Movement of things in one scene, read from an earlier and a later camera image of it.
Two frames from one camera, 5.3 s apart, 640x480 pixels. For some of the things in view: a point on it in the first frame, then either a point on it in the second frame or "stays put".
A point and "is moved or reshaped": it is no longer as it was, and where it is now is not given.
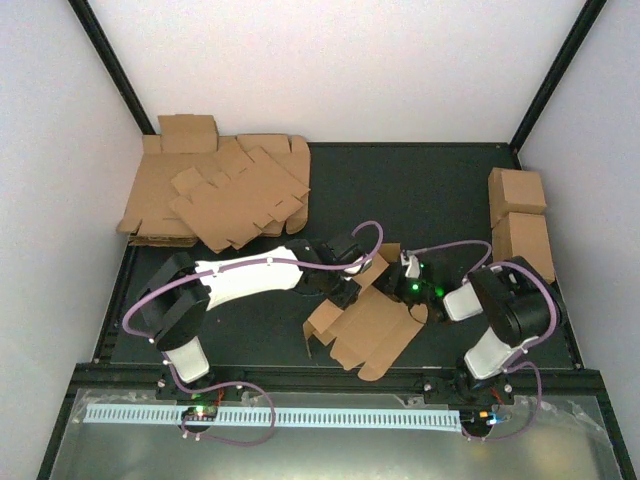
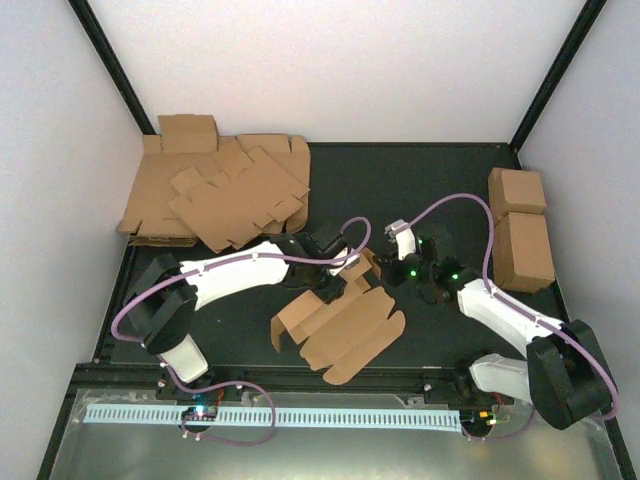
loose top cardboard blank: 223,210 stays put
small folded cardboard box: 188,133 stays put
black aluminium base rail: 370,381 stays put
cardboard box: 371,331 is moved or reshaped
